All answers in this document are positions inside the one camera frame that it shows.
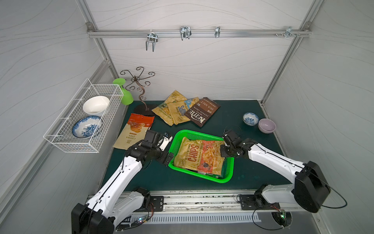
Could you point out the small metal hook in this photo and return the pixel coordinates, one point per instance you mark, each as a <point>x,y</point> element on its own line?
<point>217,32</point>

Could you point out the metal loop hook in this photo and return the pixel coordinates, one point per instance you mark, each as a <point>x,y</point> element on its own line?
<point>185,32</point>

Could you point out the white bowl in rack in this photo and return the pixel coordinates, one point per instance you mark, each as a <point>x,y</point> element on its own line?
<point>96,105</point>

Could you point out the blue floral plate in rack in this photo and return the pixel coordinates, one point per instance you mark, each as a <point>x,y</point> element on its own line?
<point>87,127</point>

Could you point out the white wire wall basket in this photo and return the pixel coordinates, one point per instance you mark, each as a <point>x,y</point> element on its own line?
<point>60,133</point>

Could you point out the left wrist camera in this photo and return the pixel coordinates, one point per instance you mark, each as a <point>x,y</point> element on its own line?
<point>166,139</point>

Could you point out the red white chips bag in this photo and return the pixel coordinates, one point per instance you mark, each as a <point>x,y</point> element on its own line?
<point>134,131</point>

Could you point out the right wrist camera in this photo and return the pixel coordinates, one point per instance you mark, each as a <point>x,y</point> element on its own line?
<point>231,138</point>

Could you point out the lilac ceramic bowl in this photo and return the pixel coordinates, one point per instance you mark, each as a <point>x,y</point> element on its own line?
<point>266,126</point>

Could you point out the aluminium corner frame post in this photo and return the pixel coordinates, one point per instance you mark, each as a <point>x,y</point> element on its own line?
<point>305,27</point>

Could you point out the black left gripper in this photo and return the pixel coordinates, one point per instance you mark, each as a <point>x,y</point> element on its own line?
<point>166,156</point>

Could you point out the brown metal scroll stand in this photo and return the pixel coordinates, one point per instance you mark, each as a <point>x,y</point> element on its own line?
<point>139,83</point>

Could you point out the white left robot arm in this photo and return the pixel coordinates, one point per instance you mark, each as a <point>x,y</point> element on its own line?
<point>105,212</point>

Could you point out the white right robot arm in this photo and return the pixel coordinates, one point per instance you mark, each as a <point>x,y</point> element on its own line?
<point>308,186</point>

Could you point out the brown Kettle sea salt bag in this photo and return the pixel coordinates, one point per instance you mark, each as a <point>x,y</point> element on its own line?
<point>202,111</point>

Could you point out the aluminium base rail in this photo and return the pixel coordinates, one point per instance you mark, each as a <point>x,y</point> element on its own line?
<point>213,207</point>

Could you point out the tan kettle cooked chips bag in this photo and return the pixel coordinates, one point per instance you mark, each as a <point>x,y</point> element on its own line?
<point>200,155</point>

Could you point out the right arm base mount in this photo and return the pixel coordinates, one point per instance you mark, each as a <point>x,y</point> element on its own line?
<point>252,202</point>

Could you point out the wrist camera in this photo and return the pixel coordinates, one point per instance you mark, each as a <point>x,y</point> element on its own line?
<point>166,139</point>
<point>231,138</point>

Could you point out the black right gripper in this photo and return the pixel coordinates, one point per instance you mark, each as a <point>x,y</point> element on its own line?
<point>226,149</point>

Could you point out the aluminium top rail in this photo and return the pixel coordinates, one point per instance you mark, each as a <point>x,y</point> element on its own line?
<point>168,34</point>

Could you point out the blue floral ceramic bowl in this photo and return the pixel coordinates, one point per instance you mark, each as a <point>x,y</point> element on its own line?
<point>250,119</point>

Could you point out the yellow blue chips bag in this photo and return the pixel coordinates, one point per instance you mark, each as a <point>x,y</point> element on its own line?
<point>174,112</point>

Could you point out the metal double hook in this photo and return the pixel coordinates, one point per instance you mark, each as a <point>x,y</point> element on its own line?
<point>151,41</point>

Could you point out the metal clamp hook right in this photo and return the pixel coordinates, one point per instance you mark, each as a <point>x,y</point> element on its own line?
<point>288,34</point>

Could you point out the gold chips bag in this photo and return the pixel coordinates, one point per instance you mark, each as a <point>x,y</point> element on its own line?
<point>175,96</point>

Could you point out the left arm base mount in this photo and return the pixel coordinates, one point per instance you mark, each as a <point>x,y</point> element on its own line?
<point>152,204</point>

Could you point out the green plastic goblet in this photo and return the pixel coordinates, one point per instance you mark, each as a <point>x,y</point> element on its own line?
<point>127,98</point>

